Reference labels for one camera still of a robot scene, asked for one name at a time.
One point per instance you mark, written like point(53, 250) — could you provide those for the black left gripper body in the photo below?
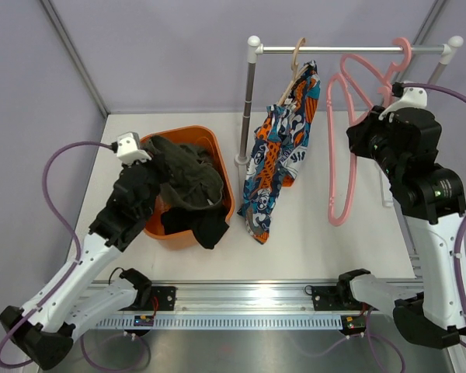
point(158, 174)

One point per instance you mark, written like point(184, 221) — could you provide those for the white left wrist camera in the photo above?
point(128, 150)

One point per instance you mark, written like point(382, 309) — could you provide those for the black shorts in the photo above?
point(207, 226)

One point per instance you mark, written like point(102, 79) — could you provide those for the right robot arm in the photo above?
point(404, 143)

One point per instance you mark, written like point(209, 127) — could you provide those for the metal clothes rack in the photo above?
point(255, 48)

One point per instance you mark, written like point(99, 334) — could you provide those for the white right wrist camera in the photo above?
point(414, 97)

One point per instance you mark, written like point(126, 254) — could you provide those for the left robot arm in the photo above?
point(46, 327)

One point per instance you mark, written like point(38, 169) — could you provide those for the beige wooden hanger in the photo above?
point(294, 69)

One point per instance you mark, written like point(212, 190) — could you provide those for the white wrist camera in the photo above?
point(128, 150)
point(414, 97)

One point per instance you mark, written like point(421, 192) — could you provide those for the colourful patterned shorts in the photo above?
point(279, 150)

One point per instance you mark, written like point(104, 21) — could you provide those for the orange plastic basket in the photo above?
point(195, 135)

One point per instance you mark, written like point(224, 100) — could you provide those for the grey slotted cable duct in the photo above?
point(221, 322)

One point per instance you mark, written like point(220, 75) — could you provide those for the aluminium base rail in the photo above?
point(255, 297)

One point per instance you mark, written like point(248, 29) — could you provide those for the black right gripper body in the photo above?
point(373, 135)

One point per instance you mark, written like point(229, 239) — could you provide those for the olive green shorts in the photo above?
point(194, 184)

